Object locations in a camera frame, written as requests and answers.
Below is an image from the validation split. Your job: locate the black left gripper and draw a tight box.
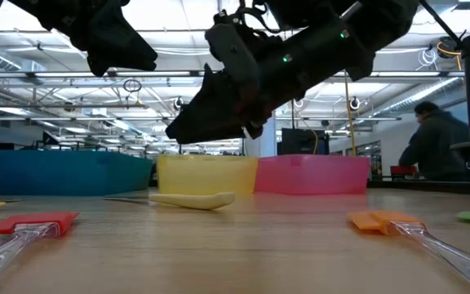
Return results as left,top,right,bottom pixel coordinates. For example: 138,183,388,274
8,0,158,78

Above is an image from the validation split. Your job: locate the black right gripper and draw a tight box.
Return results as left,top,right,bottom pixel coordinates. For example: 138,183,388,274
164,18,378,145

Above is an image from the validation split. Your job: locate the cream-handled table knife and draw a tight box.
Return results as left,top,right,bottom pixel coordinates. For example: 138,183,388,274
102,190,236,212

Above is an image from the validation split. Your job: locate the orange silicone spatula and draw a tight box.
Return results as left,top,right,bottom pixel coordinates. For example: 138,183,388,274
347,209,470,294

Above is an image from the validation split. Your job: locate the red silicone spatula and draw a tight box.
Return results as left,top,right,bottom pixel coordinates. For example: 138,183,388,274
0,211,80,294

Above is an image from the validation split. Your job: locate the long ceiling light strip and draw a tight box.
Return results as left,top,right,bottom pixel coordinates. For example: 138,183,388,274
65,69,470,78

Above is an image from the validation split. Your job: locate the yellow translucent plastic bin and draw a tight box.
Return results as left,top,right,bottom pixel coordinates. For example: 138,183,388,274
156,154,259,196

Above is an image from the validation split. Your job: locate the white square column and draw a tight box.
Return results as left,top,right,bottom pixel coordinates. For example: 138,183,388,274
259,116,277,157

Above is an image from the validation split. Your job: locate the black cabinet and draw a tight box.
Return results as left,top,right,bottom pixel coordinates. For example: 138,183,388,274
280,127,329,156

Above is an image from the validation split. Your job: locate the pink translucent plastic bin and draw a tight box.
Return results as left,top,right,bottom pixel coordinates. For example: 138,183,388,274
254,154,370,195

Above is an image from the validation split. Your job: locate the blue plastic bin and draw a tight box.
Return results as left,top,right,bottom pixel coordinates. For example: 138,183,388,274
0,149,153,196

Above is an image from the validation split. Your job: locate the red chair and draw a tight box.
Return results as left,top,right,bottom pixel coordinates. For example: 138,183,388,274
389,164,419,177

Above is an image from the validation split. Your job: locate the person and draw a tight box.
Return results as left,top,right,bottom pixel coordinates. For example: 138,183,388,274
397,100,470,183

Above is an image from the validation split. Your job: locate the black cable coil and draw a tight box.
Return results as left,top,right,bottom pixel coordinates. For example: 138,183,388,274
122,78,143,94

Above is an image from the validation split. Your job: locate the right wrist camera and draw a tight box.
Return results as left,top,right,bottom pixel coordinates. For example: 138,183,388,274
204,22,260,89

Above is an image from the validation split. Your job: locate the yellow hanging cable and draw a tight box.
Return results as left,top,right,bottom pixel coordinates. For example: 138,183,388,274
343,69,359,158

